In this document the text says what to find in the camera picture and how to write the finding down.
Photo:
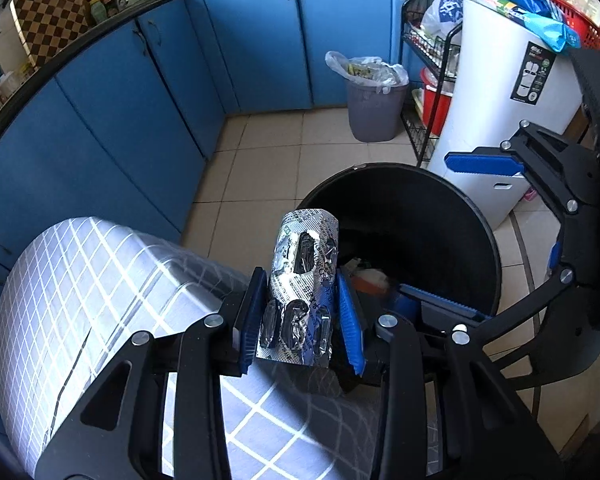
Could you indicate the chequered wooden cutting board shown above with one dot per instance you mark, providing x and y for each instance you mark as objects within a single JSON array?
[{"x": 45, "y": 15}]

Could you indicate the round table checked blue cloth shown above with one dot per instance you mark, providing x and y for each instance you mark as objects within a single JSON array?
[{"x": 105, "y": 280}]

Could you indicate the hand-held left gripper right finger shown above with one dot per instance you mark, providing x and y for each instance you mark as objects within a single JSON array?
[{"x": 347, "y": 320}]

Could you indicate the silver blister pack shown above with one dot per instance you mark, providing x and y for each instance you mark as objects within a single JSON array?
[{"x": 300, "y": 260}]

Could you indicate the clear plastic bin liner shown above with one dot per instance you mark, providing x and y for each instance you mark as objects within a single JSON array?
[{"x": 380, "y": 72}]

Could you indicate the red plastic basket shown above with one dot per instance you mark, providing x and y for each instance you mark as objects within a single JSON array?
[{"x": 587, "y": 25}]

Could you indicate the pink packet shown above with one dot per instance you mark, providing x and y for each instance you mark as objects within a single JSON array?
[{"x": 530, "y": 195}]

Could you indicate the white plastic appliance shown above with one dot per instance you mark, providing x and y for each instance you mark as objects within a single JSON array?
[{"x": 485, "y": 110}]

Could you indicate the blue kitchen cabinet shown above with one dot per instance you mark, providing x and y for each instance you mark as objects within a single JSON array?
[{"x": 130, "y": 110}]

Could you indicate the grey waste bin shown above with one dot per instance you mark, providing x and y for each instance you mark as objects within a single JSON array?
[{"x": 372, "y": 115}]

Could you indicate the white blue-printed plastic bag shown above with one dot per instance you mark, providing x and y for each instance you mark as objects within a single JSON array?
[{"x": 442, "y": 12}]

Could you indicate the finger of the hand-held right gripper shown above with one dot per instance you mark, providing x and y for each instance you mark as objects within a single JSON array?
[
  {"x": 445, "y": 305},
  {"x": 480, "y": 164}
]

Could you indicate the green lidded jar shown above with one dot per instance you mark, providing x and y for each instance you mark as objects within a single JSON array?
[{"x": 97, "y": 10}]

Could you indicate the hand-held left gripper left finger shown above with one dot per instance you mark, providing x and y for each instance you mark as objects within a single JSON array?
[{"x": 252, "y": 310}]

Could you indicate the red plastic container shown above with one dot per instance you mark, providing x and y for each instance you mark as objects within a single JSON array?
[{"x": 435, "y": 102}]

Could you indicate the black trash bin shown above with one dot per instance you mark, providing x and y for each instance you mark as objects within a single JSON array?
[{"x": 405, "y": 210}]

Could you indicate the blue plastic packet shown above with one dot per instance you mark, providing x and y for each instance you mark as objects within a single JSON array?
[{"x": 530, "y": 10}]

